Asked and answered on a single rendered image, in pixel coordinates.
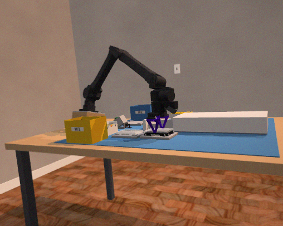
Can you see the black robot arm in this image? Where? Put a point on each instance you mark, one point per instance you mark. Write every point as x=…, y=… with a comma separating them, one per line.
x=157, y=82

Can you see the dark blue open-top bin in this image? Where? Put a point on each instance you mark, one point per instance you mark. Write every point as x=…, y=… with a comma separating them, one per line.
x=140, y=112

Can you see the blue bench mat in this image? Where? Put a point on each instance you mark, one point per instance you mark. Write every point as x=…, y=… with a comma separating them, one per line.
x=238, y=144

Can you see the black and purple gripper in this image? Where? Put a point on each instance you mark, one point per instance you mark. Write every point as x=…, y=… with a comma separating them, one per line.
x=155, y=117

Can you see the yellow bin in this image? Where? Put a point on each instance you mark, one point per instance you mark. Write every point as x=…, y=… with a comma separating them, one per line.
x=86, y=130

